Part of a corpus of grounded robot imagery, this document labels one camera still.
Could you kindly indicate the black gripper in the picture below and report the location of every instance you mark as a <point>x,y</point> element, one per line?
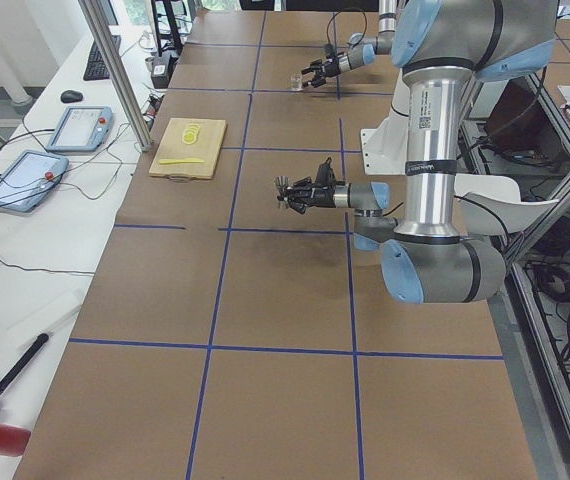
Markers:
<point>321,196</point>
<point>333,65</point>

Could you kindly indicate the lower teach pendant tablet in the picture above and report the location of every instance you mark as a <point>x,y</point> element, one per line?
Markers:
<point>30,179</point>

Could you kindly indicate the wooden cutting board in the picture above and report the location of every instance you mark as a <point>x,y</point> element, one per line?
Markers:
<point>207,147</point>

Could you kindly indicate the lemon slices stack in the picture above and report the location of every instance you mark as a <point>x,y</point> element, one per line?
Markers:
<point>190,134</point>

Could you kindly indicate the white plastic chair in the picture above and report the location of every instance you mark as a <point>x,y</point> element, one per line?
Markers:
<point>501,195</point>

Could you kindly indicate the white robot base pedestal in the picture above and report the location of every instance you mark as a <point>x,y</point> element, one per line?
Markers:
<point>385,148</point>

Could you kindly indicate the clear glass cup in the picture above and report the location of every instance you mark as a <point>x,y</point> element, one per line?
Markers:
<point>296,82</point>

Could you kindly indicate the upper teach pendant tablet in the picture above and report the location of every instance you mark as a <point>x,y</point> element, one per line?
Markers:
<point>81,129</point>

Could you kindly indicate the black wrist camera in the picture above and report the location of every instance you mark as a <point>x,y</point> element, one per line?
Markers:
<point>325,176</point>
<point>329,50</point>

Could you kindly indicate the black keyboard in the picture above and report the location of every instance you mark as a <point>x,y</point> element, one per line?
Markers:
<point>96,68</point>

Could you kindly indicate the steel measuring jigger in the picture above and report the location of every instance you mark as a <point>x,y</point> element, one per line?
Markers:
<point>282,185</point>

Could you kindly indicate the aluminium frame post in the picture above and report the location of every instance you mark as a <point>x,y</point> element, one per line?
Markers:
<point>97,23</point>

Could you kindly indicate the teach pendant tablet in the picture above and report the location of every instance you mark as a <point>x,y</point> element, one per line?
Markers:
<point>30,179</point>
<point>81,129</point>

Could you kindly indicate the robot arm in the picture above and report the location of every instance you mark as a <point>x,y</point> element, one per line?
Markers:
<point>361,51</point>
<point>438,46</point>

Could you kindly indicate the black computer mouse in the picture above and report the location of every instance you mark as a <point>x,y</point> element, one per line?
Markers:
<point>71,96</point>

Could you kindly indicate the yellow plastic knife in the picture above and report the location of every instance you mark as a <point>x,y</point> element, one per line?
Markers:
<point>185,160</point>

